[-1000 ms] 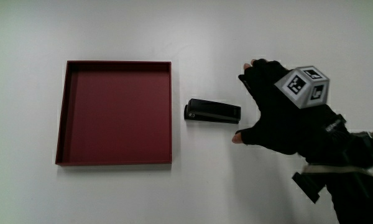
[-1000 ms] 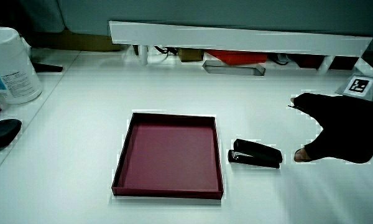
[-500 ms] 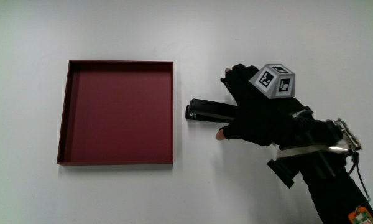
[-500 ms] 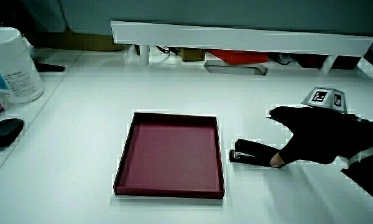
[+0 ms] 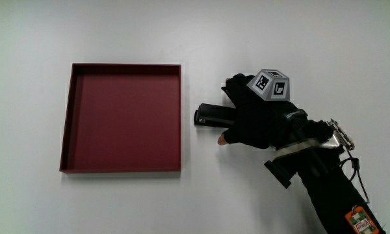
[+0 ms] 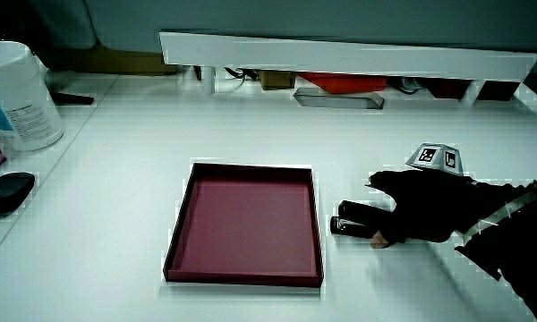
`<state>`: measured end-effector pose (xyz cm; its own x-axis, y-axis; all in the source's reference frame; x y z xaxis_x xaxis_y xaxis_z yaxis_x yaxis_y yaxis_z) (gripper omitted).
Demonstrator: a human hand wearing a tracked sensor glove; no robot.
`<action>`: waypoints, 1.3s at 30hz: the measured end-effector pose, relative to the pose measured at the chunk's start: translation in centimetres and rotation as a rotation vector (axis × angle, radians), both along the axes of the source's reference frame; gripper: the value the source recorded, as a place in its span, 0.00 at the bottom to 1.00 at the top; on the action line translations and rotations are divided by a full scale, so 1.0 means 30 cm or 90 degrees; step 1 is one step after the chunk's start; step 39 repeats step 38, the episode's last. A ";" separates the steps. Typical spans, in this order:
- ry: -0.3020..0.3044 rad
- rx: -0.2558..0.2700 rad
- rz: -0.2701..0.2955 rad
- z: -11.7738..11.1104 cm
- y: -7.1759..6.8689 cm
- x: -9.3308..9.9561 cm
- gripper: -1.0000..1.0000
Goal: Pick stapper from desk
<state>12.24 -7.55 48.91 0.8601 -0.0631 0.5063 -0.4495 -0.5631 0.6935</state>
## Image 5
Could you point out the person's right hand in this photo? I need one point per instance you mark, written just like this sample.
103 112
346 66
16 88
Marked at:
260 120

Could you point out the black stapler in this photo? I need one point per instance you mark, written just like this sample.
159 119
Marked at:
214 116

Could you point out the person's right forearm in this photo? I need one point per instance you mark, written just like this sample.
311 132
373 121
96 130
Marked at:
325 182

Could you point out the white desk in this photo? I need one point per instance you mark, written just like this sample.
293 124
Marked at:
195 35

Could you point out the dark red square tray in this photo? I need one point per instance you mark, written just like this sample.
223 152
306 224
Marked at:
123 120

